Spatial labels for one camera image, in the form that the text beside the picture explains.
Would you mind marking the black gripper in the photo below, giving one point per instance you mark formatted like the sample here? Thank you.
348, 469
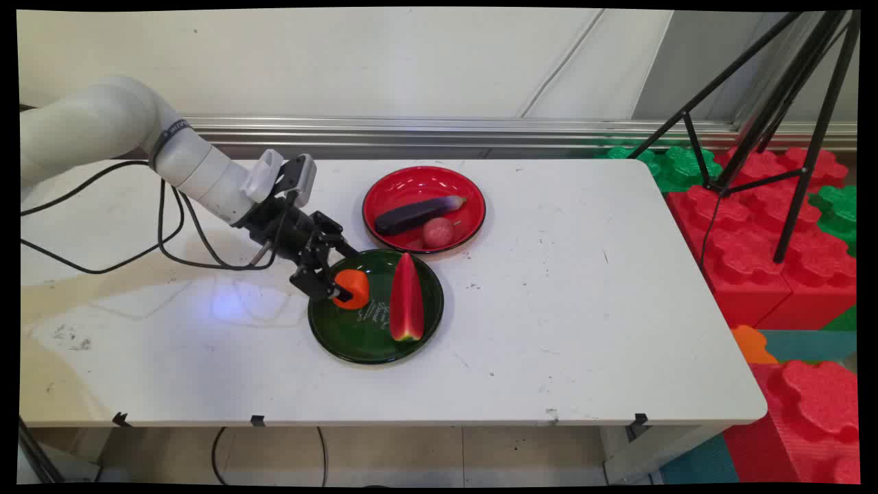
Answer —
285, 230

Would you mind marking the orange toy carrot chunk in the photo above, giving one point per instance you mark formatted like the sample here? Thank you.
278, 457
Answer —
354, 287

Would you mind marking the purple toy eggplant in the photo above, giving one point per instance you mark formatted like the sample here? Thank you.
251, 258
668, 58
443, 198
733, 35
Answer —
411, 216

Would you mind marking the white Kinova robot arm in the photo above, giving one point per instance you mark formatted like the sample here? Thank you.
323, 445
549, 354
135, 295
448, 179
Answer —
103, 123

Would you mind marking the dark green plate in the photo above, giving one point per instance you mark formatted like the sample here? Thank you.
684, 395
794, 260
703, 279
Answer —
363, 336

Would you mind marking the red toy watermelon slice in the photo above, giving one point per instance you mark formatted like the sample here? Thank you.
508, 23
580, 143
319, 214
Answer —
406, 298

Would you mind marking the red toy lychee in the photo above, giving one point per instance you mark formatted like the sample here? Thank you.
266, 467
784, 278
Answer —
437, 232

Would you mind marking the red plate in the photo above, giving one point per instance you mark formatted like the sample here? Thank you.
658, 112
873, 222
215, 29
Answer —
418, 182

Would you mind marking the green foam block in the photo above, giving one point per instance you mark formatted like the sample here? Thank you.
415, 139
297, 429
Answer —
672, 168
838, 213

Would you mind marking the white table leg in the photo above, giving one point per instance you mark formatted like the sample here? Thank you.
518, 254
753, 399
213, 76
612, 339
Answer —
658, 456

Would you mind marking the large red foam block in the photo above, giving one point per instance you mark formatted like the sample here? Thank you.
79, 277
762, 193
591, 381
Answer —
816, 281
775, 165
734, 254
809, 412

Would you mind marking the orange foam block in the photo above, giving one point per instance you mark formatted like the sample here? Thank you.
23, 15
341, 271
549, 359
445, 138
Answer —
751, 345

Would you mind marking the teal foam floor mat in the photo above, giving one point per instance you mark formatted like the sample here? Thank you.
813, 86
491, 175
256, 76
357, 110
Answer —
809, 345

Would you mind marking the black tripod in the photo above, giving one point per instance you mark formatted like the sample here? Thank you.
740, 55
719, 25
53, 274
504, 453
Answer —
796, 89

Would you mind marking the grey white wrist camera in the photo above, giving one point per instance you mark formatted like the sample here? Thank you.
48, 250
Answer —
278, 175

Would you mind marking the silver metal wall rail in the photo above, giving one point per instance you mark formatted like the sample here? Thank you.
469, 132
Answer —
480, 130

